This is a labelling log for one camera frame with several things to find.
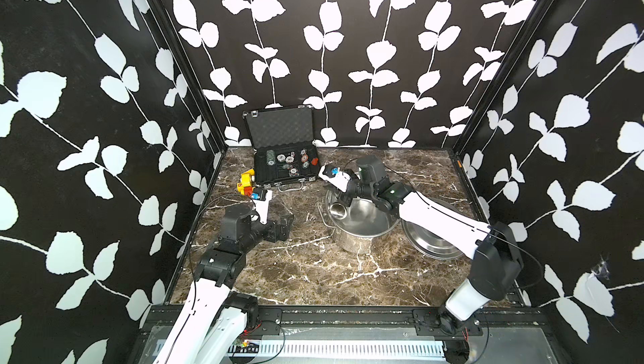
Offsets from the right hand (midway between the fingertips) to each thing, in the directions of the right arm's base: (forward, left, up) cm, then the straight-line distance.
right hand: (324, 178), depth 78 cm
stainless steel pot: (+1, -16, -28) cm, 32 cm away
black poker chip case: (+36, +21, -16) cm, 45 cm away
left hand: (-10, +13, -3) cm, 17 cm away
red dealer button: (+27, +6, -22) cm, 36 cm away
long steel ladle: (+1, -5, -21) cm, 22 cm away
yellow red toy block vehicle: (+11, +34, -20) cm, 41 cm away
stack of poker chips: (+29, +26, -21) cm, 44 cm away
